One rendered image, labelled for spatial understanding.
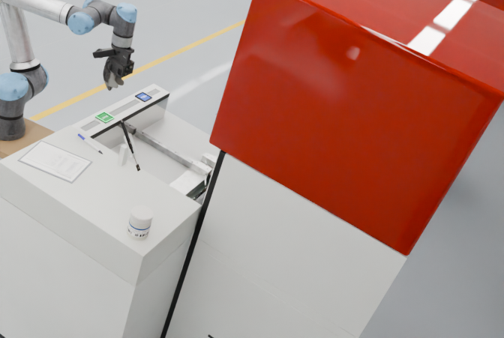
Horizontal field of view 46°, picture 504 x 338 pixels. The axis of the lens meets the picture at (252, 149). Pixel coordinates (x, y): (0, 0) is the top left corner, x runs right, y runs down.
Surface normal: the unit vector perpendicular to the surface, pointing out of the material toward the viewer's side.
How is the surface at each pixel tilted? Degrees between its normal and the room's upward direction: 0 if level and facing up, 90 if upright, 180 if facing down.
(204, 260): 90
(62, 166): 0
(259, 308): 90
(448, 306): 0
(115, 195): 0
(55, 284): 90
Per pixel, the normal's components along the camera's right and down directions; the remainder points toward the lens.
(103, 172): 0.28, -0.79
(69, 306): -0.46, 0.39
